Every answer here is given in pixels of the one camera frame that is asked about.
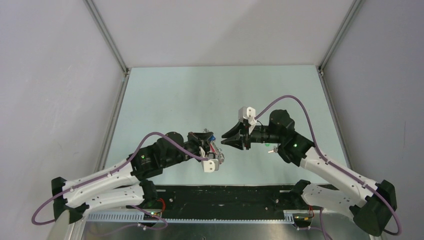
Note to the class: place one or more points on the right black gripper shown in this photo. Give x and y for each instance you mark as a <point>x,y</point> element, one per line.
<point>238,142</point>

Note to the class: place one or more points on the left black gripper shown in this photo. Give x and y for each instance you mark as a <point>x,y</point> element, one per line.
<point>200,139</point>

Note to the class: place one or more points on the red keyring with rings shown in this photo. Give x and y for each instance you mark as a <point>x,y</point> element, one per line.
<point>216,150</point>

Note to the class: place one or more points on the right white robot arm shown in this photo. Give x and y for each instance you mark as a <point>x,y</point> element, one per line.
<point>368,203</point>

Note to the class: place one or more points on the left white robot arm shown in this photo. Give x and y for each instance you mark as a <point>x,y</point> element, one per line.
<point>127,182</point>

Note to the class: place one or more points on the bunch of tagged keys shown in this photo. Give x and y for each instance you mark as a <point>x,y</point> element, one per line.
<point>274,149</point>

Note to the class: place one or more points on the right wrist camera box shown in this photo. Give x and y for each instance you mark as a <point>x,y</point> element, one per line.
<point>247,113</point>

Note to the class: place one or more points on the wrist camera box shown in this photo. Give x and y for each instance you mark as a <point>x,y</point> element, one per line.
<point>247,113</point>
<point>212,162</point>

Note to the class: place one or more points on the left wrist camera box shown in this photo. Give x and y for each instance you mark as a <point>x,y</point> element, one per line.
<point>212,162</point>

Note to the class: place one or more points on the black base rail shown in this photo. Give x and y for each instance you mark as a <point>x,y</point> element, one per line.
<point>224,202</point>

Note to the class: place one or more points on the white slotted cable duct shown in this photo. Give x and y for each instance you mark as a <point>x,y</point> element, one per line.
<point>139,217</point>

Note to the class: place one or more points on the left aluminium frame post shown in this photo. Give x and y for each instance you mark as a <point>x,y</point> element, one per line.
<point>105,33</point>

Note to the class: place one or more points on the aluminium frame post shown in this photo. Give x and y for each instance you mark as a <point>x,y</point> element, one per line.
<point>342,30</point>
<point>105,33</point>

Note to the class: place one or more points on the right aluminium frame post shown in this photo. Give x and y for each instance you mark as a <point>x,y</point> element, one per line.
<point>342,30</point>

